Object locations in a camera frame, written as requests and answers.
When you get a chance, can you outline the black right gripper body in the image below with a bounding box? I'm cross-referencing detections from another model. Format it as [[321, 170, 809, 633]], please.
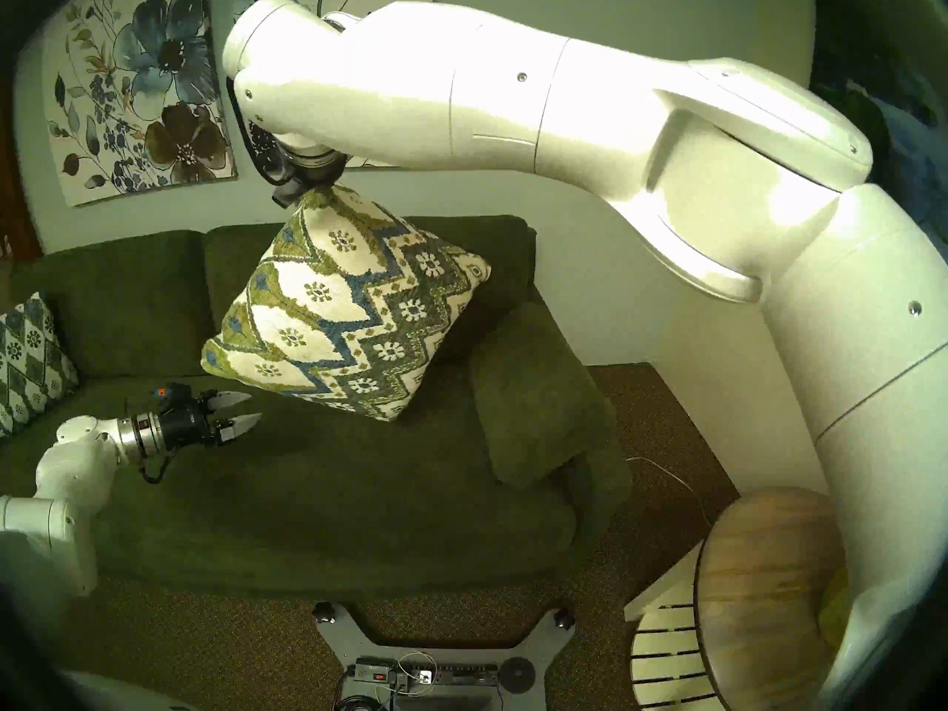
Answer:
[[271, 148, 345, 207]]

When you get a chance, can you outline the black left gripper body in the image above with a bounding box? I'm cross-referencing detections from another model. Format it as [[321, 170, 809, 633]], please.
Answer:
[[157, 395, 236, 449]]

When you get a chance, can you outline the zigzag patterned throw pillow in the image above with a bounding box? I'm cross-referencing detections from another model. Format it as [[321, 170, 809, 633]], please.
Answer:
[[201, 185, 493, 423]]

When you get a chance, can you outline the dark green fabric sofa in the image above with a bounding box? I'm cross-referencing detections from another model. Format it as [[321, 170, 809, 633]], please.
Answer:
[[0, 215, 634, 599]]

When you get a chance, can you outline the diamond patterned throw pillow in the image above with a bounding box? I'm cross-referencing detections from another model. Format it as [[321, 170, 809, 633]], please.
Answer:
[[0, 291, 81, 438]]

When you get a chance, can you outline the green sofa armrest cushion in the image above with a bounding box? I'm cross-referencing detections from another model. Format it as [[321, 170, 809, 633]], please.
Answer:
[[468, 302, 615, 490]]

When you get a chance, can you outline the floral canvas with blue flowers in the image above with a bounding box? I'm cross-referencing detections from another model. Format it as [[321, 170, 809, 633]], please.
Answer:
[[41, 0, 238, 207]]

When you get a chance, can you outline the black power strip box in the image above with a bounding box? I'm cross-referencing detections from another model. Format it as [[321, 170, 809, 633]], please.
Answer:
[[354, 659, 498, 694]]

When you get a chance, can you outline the black round base disc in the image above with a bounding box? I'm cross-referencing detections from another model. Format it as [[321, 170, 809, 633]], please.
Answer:
[[498, 656, 535, 693]]

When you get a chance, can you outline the white slatted wooden chair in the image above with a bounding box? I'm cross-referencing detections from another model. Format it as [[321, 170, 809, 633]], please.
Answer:
[[624, 543, 723, 711]]

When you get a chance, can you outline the round wooden side table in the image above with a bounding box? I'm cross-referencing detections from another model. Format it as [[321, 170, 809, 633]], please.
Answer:
[[694, 486, 849, 711]]

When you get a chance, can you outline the yellow-green ceramic lamp base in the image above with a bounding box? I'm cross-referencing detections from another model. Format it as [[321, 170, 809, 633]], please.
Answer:
[[815, 565, 852, 647]]

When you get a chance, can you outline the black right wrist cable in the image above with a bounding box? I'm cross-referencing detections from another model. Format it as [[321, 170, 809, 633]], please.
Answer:
[[226, 80, 290, 184]]

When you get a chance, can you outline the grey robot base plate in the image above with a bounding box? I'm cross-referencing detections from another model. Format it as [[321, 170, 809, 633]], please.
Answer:
[[311, 602, 577, 711]]

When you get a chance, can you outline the thin white looped cable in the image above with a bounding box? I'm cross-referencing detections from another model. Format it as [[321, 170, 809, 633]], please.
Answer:
[[395, 650, 438, 695]]

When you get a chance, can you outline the thin white floor cord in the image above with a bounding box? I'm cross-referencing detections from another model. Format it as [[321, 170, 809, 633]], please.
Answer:
[[626, 456, 713, 529]]

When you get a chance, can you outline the waterfall landscape wall picture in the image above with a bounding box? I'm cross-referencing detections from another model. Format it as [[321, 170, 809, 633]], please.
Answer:
[[811, 0, 948, 229]]

